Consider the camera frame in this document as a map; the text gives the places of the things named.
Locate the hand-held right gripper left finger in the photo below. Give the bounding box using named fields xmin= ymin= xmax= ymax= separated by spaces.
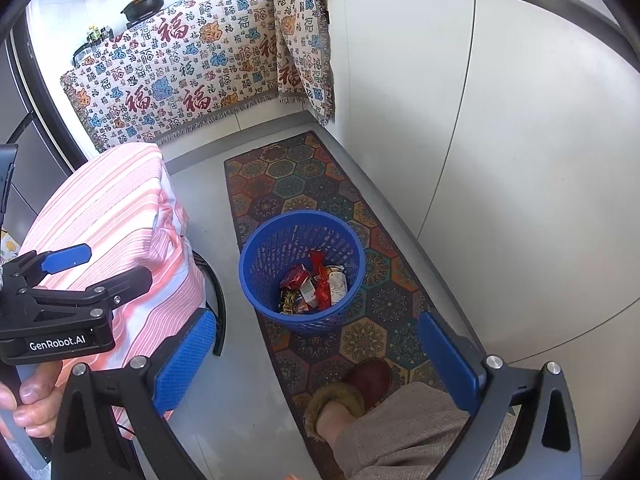
xmin=50 ymin=307 xmax=218 ymax=480

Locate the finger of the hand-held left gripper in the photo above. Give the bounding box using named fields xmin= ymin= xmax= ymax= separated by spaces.
xmin=10 ymin=243 xmax=93 ymax=286
xmin=25 ymin=266 xmax=153 ymax=313

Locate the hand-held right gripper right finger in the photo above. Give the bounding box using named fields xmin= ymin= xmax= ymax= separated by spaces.
xmin=417 ymin=311 xmax=583 ymax=480

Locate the orange white candy wrapper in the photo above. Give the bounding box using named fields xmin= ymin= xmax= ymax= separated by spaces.
xmin=327 ymin=266 xmax=349 ymax=306

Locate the blue plastic waste basket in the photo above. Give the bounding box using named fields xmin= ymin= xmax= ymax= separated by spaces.
xmin=238 ymin=210 xmax=367 ymax=336

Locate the red wrapper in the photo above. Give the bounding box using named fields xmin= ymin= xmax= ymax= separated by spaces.
xmin=279 ymin=264 xmax=312 ymax=288

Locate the red foil packet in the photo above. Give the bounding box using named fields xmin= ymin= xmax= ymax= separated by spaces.
xmin=310 ymin=252 xmax=333 ymax=311

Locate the person's left hand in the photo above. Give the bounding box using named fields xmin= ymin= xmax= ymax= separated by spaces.
xmin=0 ymin=360 xmax=65 ymax=442

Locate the pink striped tablecloth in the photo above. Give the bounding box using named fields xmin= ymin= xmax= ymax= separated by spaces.
xmin=15 ymin=142 xmax=208 ymax=441

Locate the brown furry slipper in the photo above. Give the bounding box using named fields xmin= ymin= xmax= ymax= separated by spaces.
xmin=304 ymin=358 xmax=393 ymax=443

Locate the person's trouser leg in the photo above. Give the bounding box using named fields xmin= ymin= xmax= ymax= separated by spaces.
xmin=320 ymin=382 xmax=516 ymax=480

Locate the grey refrigerator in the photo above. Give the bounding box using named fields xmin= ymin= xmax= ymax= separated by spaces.
xmin=0 ymin=35 xmax=76 ymax=246

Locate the white kitchen counter cabinet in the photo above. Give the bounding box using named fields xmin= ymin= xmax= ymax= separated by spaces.
xmin=320 ymin=0 xmax=640 ymax=376

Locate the hexagon patterned floor rug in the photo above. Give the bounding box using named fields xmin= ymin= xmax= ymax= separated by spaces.
xmin=223 ymin=131 xmax=451 ymax=480

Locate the large printed cloth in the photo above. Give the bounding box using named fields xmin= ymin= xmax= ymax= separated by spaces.
xmin=60 ymin=0 xmax=281 ymax=153

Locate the black condiment rack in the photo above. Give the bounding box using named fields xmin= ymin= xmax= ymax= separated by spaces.
xmin=71 ymin=25 xmax=113 ymax=68

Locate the black clay pot orange lid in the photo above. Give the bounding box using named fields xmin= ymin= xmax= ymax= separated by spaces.
xmin=121 ymin=0 xmax=170 ymax=23

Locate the small printed cloth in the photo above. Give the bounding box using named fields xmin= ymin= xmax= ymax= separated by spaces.
xmin=271 ymin=0 xmax=333 ymax=127

